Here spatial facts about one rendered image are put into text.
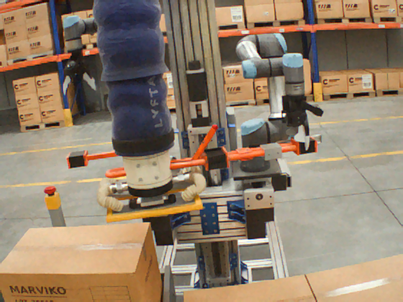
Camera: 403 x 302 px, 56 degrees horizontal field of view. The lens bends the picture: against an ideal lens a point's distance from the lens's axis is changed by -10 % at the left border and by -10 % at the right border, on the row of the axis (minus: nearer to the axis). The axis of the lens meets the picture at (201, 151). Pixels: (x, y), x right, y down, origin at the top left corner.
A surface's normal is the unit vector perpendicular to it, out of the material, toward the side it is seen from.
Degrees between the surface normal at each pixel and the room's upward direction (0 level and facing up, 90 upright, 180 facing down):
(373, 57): 90
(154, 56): 102
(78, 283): 90
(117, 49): 90
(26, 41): 90
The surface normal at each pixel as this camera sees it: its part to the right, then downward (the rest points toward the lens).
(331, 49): -0.06, 0.30
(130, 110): -0.15, 0.08
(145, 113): 0.40, -0.06
